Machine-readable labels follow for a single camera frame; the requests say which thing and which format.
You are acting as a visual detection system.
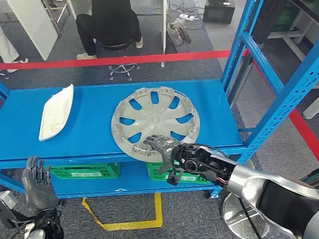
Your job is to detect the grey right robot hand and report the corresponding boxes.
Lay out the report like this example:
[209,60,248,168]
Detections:
[143,134,181,174]

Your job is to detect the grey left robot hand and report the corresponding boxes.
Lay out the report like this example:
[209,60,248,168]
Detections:
[21,155,60,214]

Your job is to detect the grey plastic wheel hubcap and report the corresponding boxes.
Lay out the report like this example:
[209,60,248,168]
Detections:
[110,86,200,163]

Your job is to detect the white plastic cover part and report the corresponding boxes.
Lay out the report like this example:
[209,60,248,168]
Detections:
[39,84,74,142]

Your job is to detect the blue metal shelf rack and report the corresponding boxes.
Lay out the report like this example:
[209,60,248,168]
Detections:
[0,0,319,200]

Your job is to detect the green plastic crate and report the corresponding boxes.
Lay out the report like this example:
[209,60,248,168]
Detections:
[51,162,121,180]
[271,0,302,32]
[146,161,212,185]

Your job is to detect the yellow floor tape outline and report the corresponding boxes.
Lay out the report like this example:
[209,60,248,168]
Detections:
[82,193,163,232]

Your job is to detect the black stool with chrome base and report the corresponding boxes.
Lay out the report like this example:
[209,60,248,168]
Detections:
[98,39,141,82]

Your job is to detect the grey bag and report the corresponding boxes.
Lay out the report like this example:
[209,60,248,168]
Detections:
[166,18,192,47]

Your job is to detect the white upright panel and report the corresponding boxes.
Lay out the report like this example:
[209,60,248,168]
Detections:
[162,0,170,54]

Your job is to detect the red floor tape line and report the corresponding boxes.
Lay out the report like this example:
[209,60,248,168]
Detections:
[0,48,319,162]

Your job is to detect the seated person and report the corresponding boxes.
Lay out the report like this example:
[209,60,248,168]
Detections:
[76,0,144,61]

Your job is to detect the black box appliance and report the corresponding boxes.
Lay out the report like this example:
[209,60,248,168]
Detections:
[203,0,236,24]

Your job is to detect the white slanted board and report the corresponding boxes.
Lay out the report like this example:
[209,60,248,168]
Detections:
[6,0,58,61]

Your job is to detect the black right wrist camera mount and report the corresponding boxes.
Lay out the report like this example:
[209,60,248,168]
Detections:
[166,167,184,187]

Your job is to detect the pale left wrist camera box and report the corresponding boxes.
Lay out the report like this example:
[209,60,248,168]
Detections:
[0,190,18,229]

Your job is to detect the grey metal table frame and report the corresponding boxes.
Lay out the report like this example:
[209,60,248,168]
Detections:
[41,0,72,37]

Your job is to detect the white table frame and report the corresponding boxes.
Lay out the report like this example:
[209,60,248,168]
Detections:
[268,11,319,120]

